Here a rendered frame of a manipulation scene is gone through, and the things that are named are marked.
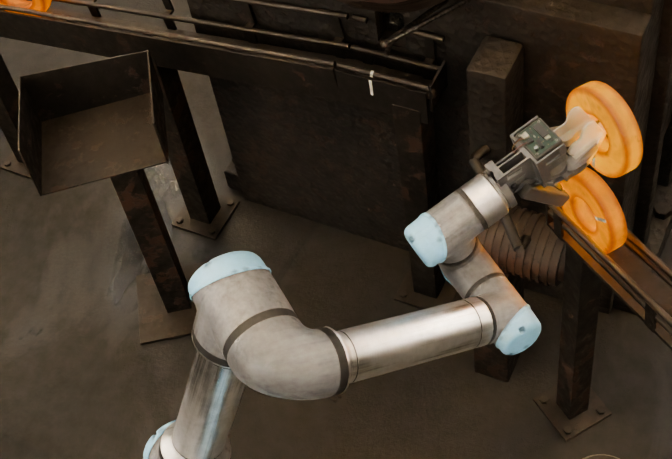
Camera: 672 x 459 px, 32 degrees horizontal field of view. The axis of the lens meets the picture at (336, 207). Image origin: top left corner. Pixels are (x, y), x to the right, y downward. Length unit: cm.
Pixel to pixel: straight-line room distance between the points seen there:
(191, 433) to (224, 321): 29
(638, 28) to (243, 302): 87
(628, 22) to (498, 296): 57
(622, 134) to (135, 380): 140
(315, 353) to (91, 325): 136
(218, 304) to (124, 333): 123
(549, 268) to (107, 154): 89
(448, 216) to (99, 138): 90
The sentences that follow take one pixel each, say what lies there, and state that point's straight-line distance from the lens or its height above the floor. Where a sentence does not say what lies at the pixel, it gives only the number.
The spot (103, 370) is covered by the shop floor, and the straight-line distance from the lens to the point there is 280.
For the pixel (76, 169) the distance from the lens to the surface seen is 237.
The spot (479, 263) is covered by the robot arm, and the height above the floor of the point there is 81.
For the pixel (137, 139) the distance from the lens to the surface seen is 236.
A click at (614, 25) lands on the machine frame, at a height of 87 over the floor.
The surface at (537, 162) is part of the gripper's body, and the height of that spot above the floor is 96.
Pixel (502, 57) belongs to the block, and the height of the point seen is 80.
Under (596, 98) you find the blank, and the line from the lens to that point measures 180.
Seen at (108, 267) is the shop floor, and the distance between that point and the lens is 296.
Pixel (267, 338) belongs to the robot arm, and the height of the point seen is 98.
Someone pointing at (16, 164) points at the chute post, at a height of 1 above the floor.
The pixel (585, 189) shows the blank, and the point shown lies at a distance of 195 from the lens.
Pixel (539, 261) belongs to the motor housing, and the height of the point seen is 51.
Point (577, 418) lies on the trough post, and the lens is 258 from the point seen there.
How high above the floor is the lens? 229
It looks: 51 degrees down
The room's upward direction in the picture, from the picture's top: 11 degrees counter-clockwise
